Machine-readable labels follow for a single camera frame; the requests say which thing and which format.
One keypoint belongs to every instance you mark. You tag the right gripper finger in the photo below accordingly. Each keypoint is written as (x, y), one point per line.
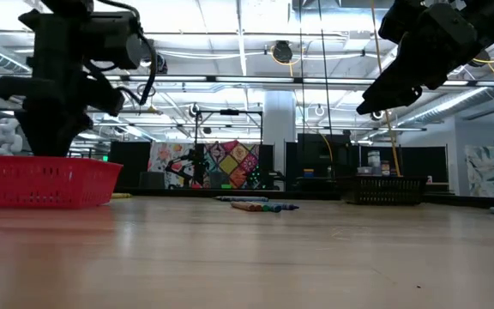
(390, 92)

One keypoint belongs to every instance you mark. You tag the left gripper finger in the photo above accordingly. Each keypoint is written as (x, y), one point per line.
(41, 137)
(69, 137)

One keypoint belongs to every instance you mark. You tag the black background robot arm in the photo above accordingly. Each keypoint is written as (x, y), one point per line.
(195, 165)

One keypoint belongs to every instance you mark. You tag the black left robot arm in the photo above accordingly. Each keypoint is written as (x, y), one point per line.
(58, 34)

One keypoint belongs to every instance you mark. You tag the white robot figure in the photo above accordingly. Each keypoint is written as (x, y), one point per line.
(4, 137)

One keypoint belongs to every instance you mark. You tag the red plastic basket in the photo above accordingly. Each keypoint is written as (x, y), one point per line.
(45, 184)

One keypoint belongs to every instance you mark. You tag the black partition panel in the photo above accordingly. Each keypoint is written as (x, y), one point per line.
(423, 161)
(129, 163)

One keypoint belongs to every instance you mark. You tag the stacked storage containers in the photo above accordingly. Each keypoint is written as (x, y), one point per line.
(374, 161)

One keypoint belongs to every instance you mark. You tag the yellow crayon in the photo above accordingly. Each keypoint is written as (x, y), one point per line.
(122, 195)

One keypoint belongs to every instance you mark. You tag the floral patterned cloth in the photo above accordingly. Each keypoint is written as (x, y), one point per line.
(161, 159)

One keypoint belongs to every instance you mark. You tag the black plastic basket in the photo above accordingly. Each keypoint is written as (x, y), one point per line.
(382, 191)

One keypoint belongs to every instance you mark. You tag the black cabinet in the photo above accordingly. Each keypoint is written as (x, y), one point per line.
(315, 159)

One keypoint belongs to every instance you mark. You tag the white building column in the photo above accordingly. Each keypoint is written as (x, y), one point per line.
(279, 129)

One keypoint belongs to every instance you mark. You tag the leaf patterned cloth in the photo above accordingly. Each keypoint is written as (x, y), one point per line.
(493, 169)

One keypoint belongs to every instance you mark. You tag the long ceiling light bar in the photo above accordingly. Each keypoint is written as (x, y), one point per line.
(251, 79)

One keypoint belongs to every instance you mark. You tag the colourful patchwork quilt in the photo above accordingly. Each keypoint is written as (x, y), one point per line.
(234, 165)

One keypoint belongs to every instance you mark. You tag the black aluminium frame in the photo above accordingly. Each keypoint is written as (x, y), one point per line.
(187, 192)

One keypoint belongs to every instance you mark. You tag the black background rig frame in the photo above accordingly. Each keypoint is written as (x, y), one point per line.
(229, 112)

